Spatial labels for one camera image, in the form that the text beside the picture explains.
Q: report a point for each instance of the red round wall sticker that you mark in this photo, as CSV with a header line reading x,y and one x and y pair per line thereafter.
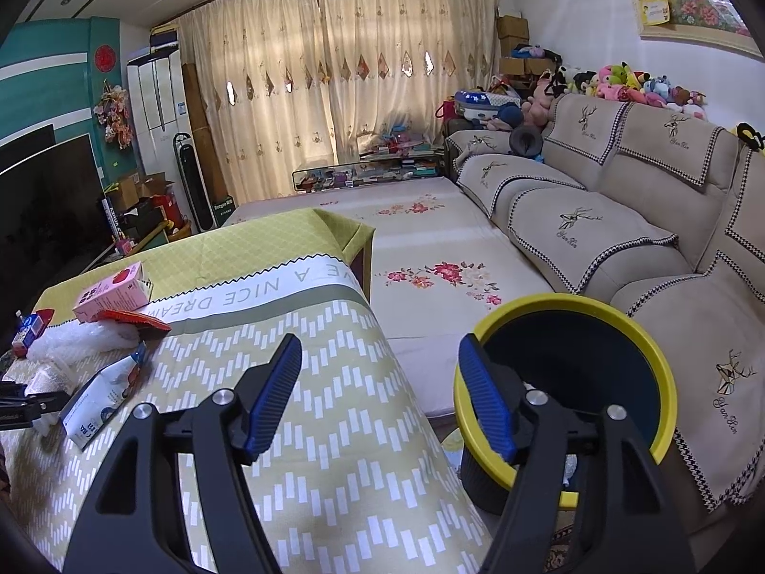
x,y
106,58

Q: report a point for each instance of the dark neck pillow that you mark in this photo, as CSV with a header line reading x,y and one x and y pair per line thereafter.
x,y
526,142

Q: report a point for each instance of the white blue printed packet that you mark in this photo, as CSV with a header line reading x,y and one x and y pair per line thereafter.
x,y
95,400

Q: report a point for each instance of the open cardboard box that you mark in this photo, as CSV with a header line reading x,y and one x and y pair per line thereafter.
x,y
143,186

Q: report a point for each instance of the beige sofa with deer covers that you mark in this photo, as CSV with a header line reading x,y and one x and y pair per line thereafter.
x,y
627,233

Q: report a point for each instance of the brown wooden board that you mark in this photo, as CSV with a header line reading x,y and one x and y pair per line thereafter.
x,y
206,131

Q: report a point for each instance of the pink carton box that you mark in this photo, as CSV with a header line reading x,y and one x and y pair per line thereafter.
x,y
113,293

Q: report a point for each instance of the red snack wrapper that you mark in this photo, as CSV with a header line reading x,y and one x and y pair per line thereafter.
x,y
128,319

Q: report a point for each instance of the white black tower fan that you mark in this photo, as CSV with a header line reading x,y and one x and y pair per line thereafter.
x,y
192,191

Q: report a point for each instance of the yellow rimmed dark bin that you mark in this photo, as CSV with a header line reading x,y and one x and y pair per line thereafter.
x,y
597,341

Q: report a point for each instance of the stacked cardboard box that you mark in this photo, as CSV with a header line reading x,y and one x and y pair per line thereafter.
x,y
513,27

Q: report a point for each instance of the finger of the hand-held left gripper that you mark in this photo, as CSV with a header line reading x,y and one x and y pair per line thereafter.
x,y
12,389
24,412

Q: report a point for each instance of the pile of plush toys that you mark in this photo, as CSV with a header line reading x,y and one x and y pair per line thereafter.
x,y
621,87

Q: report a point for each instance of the white plastic bottle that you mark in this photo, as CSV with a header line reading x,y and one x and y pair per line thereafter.
x,y
48,379

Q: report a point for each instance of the white standing air conditioner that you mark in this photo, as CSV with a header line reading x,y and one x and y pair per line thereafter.
x,y
161,107

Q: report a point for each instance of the small blue red carton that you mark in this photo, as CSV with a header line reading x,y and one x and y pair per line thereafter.
x,y
33,327

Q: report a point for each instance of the red bag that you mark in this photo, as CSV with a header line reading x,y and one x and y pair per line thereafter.
x,y
445,112

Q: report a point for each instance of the blue starry toy case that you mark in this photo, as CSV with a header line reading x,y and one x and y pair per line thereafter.
x,y
481,104

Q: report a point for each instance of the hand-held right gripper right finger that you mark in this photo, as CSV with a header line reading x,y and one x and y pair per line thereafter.
x,y
484,394

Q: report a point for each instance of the red canister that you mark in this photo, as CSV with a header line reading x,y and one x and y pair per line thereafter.
x,y
170,208

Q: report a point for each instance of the beige embroidered curtains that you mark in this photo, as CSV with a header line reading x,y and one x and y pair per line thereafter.
x,y
334,83

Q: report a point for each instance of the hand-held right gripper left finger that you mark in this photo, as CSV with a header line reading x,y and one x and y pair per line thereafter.
x,y
275,394

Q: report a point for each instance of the yellow black plush toy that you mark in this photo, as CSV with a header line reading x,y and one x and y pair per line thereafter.
x,y
750,134

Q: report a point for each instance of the glass table with books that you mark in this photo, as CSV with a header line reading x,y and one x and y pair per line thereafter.
x,y
370,173

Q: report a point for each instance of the green white box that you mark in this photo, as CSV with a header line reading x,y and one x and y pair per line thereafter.
x,y
222,210

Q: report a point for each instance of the black flat television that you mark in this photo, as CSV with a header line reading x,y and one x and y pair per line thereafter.
x,y
48,209

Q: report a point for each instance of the hanging flower decoration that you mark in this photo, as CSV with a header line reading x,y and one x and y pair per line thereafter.
x,y
113,116

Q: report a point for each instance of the floral beige mat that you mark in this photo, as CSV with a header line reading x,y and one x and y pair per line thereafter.
x,y
430,233

